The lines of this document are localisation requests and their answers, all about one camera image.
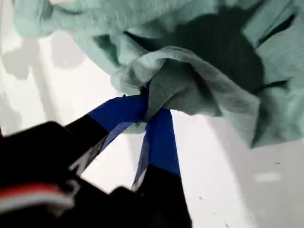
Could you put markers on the pale green T-shirt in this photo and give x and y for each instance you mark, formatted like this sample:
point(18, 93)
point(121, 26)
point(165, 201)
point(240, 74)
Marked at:
point(213, 47)

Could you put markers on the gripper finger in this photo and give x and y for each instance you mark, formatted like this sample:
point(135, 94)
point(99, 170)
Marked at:
point(161, 147)
point(114, 111)

